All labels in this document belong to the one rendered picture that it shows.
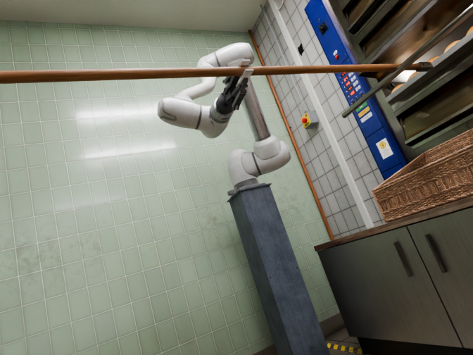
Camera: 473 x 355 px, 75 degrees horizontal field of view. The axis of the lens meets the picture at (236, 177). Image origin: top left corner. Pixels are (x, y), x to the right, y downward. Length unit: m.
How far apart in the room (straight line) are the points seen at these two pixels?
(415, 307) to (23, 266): 1.86
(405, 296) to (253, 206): 0.84
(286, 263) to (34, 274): 1.33
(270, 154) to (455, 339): 1.16
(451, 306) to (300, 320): 0.72
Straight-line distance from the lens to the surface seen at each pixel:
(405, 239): 1.41
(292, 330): 1.77
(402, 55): 1.99
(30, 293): 2.00
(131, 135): 2.25
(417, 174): 1.37
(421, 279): 1.44
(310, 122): 2.40
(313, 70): 1.25
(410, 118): 1.98
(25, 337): 1.99
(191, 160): 2.23
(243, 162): 1.86
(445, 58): 1.78
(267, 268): 1.73
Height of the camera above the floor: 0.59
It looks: 16 degrees up
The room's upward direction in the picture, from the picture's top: 18 degrees counter-clockwise
